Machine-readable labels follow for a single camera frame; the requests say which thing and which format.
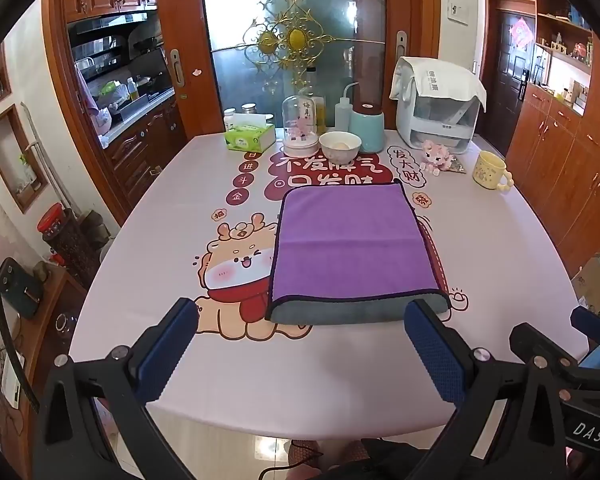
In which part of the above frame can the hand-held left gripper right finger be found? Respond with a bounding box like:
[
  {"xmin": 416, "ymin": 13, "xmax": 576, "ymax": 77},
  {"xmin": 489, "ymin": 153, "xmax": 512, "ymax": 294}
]
[{"xmin": 403, "ymin": 298, "xmax": 567, "ymax": 480}]

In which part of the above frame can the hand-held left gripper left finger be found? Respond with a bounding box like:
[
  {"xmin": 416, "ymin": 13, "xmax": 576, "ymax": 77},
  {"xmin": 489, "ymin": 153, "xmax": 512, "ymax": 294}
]
[{"xmin": 32, "ymin": 297, "xmax": 201, "ymax": 480}]

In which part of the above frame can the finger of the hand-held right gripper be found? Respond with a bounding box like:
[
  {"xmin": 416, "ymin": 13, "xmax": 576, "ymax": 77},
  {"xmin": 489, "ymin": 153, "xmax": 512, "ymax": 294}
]
[
  {"xmin": 570, "ymin": 306, "xmax": 600, "ymax": 348},
  {"xmin": 509, "ymin": 322, "xmax": 597, "ymax": 401}
]

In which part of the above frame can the purple and grey towel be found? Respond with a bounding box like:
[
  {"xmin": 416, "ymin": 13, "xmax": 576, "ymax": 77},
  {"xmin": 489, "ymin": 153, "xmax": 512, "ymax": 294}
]
[{"xmin": 265, "ymin": 180, "xmax": 452, "ymax": 325}]

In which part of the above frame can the cardboard box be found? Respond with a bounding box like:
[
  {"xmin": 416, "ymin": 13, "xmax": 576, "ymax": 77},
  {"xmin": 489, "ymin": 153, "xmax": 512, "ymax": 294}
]
[{"xmin": 570, "ymin": 254, "xmax": 600, "ymax": 317}]

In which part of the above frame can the wooden side cabinet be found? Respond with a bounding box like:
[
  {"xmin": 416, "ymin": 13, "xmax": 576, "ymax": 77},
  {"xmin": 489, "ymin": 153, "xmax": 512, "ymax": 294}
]
[{"xmin": 0, "ymin": 260, "xmax": 89, "ymax": 480}]

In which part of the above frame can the pink printed tablecloth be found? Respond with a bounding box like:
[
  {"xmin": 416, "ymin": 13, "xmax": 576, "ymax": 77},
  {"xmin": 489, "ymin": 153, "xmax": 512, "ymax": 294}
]
[{"xmin": 67, "ymin": 127, "xmax": 591, "ymax": 436}]

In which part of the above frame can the red-lidded plastic jar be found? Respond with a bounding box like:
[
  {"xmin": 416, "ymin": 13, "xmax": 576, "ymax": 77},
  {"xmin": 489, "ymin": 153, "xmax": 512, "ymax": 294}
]
[{"xmin": 36, "ymin": 203, "xmax": 99, "ymax": 287}]

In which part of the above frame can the black flat device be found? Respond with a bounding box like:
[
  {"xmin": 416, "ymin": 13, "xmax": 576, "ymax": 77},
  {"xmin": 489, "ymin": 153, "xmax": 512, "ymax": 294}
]
[{"xmin": 0, "ymin": 257, "xmax": 44, "ymax": 319}]

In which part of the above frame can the wooden shelf cabinet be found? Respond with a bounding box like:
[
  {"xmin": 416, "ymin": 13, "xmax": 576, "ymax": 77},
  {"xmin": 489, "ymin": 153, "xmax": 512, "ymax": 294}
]
[{"xmin": 505, "ymin": 0, "xmax": 600, "ymax": 277}]

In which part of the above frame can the yellow mug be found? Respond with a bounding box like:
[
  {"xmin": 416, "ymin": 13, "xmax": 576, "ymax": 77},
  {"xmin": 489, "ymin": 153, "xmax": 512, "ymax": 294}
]
[{"xmin": 472, "ymin": 150, "xmax": 514, "ymax": 192}]

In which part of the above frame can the pink plush toy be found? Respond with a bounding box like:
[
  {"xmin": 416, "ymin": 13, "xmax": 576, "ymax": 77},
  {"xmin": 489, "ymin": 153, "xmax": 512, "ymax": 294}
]
[{"xmin": 420, "ymin": 140, "xmax": 456, "ymax": 176}]

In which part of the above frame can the wooden kitchen base cabinet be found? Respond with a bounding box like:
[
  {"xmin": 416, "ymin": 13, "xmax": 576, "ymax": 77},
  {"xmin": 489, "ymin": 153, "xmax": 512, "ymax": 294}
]
[{"xmin": 100, "ymin": 100, "xmax": 189, "ymax": 211}]

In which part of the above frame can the green tissue box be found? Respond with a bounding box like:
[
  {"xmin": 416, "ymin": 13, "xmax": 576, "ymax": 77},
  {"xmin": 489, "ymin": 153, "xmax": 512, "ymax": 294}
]
[{"xmin": 223, "ymin": 114, "xmax": 277, "ymax": 154}]

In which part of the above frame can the white bowl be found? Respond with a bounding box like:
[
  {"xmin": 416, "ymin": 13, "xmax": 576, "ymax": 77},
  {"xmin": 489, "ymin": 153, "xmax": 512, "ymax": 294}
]
[{"xmin": 318, "ymin": 131, "xmax": 363, "ymax": 162}]

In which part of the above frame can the white countertop appliance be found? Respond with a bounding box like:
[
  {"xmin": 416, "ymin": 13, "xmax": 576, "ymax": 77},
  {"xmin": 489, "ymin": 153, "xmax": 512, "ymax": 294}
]
[{"xmin": 395, "ymin": 57, "xmax": 483, "ymax": 155}]

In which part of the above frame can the teal appliance with brown lid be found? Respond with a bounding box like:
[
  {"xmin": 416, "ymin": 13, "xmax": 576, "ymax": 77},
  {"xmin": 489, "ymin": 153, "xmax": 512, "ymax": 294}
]
[{"xmin": 349, "ymin": 102, "xmax": 386, "ymax": 154}]

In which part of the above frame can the dark entrance door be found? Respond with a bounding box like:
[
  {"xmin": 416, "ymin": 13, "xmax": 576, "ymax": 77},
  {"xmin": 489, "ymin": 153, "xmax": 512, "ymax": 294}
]
[{"xmin": 495, "ymin": 7, "xmax": 536, "ymax": 157}]

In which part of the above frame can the white squeeze bottle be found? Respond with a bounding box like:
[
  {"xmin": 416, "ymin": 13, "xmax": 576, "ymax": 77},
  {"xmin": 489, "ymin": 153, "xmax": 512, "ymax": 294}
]
[{"xmin": 334, "ymin": 82, "xmax": 361, "ymax": 133}]

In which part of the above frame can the glass dome with pink figure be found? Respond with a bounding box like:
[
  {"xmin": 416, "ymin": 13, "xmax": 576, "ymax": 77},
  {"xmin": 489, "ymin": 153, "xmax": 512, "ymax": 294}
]
[{"xmin": 281, "ymin": 94, "xmax": 321, "ymax": 158}]

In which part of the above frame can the white cover cloth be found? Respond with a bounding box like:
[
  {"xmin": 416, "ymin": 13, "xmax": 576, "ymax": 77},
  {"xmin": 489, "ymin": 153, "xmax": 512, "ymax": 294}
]
[{"xmin": 389, "ymin": 56, "xmax": 488, "ymax": 113}]

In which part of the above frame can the frosted glass door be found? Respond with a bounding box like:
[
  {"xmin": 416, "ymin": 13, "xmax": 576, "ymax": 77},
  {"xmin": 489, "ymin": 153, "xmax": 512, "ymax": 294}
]
[{"xmin": 199, "ymin": 0, "xmax": 388, "ymax": 137}]

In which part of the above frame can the red door decoration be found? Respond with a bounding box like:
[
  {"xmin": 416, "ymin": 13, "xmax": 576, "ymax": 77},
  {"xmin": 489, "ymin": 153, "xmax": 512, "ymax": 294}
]
[{"xmin": 511, "ymin": 17, "xmax": 534, "ymax": 51}]

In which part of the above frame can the gold door ornament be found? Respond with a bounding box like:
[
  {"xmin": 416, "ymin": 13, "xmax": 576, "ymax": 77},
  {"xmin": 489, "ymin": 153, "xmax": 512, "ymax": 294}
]
[{"xmin": 240, "ymin": 0, "xmax": 337, "ymax": 87}]

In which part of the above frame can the wooden wall niche frame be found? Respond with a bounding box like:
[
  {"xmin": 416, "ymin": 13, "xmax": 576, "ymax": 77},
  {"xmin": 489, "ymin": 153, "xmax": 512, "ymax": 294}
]
[{"xmin": 0, "ymin": 104, "xmax": 49, "ymax": 214}]

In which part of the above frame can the white wall switch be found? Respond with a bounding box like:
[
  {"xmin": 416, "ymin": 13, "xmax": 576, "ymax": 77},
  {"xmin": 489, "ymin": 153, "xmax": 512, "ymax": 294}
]
[{"xmin": 447, "ymin": 0, "xmax": 471, "ymax": 25}]

